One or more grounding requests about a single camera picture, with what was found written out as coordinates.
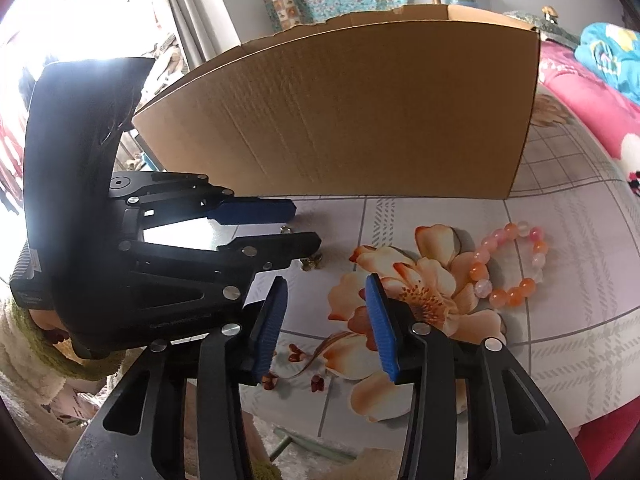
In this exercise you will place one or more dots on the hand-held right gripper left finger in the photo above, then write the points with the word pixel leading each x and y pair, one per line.
pixel 272 332

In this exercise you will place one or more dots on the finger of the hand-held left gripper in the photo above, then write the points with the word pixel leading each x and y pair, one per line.
pixel 280 247
pixel 255 211

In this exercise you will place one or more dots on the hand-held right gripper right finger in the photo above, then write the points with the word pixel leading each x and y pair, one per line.
pixel 380 332

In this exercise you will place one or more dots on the brown cardboard box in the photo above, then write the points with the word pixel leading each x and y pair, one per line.
pixel 350 110

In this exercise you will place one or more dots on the person's left forearm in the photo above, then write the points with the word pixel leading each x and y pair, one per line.
pixel 30 375

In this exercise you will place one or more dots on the person's left hand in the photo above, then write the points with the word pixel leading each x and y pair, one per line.
pixel 50 329

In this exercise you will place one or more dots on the grey curtain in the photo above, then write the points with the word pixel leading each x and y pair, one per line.
pixel 205 10

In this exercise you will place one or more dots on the floral plaid tablecloth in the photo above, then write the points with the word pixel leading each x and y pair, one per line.
pixel 575 220

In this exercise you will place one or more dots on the pink floral blanket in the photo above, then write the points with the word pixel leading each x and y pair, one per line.
pixel 590 95

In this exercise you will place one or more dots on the grey patterned cloth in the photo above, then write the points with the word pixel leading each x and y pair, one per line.
pixel 555 32

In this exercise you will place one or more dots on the blue cartoon blanket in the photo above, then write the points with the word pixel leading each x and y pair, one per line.
pixel 612 50

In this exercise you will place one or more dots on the green table frame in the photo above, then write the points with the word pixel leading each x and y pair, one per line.
pixel 320 447

